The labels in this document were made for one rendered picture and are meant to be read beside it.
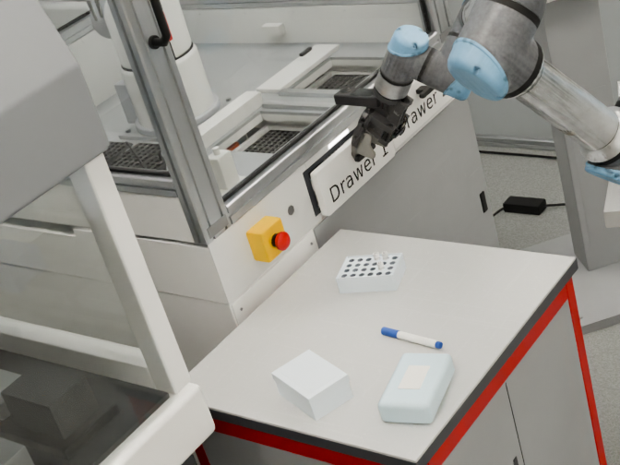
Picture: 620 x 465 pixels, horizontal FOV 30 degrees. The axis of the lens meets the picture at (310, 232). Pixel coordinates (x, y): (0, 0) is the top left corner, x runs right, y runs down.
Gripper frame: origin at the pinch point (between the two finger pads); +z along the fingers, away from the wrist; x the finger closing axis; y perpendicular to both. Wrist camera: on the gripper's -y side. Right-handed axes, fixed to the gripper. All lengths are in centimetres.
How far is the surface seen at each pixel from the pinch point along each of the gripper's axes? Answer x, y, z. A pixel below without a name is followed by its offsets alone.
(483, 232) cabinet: 48, 26, 46
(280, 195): -23.3, -4.5, 1.8
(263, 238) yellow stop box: -36.2, 0.6, 1.3
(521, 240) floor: 102, 30, 91
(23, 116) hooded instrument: -93, -16, -58
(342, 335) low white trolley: -45, 27, 0
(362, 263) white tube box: -26.4, 19.3, 0.9
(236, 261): -41.3, -1.4, 6.4
